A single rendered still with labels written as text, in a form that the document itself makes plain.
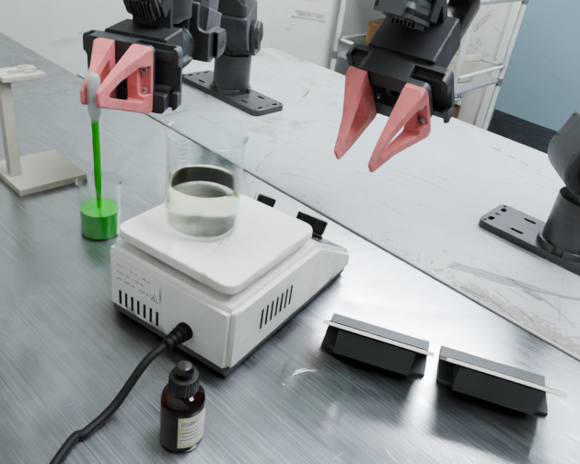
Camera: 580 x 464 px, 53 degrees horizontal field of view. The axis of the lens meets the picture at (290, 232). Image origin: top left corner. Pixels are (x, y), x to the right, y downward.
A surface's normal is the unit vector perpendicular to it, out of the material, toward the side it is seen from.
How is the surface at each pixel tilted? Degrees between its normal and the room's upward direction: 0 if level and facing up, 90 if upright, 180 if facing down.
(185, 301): 90
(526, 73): 90
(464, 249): 0
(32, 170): 0
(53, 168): 0
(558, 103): 90
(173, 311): 90
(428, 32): 40
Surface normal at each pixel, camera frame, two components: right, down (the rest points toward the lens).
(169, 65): -0.20, 0.50
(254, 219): 0.13, -0.84
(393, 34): -0.26, -0.40
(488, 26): -0.68, 0.30
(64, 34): 0.72, 0.44
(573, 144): -0.88, -0.44
